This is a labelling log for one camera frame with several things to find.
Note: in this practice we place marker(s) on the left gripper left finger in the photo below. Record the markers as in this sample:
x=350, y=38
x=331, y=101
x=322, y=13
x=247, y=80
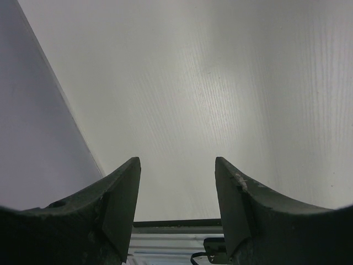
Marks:
x=92, y=226

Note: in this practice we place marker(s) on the aluminium front rail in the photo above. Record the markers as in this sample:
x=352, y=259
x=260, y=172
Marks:
x=168, y=245

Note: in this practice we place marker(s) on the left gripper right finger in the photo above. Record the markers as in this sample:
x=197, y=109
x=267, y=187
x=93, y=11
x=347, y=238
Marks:
x=262, y=226

